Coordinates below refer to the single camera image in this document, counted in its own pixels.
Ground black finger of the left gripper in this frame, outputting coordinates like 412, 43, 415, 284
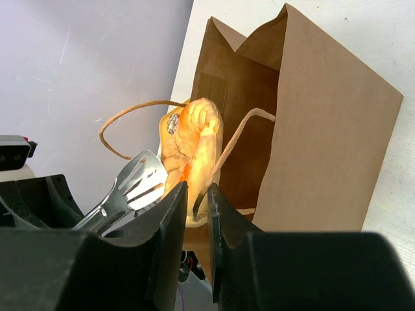
1, 174, 84, 229

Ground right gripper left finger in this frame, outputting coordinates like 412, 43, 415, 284
1, 182, 187, 310

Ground yellow plastic tray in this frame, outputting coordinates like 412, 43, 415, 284
158, 105, 183, 159

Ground sprinkled chocolate donut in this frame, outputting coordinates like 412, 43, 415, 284
167, 113, 180, 135

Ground brown paper bag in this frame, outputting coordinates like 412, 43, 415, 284
184, 5, 403, 277

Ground golden bread roll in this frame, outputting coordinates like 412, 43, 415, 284
161, 98, 224, 227

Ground metal serving tongs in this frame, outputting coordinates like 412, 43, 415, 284
73, 150, 167, 234

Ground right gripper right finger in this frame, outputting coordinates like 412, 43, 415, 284
207, 185, 414, 310

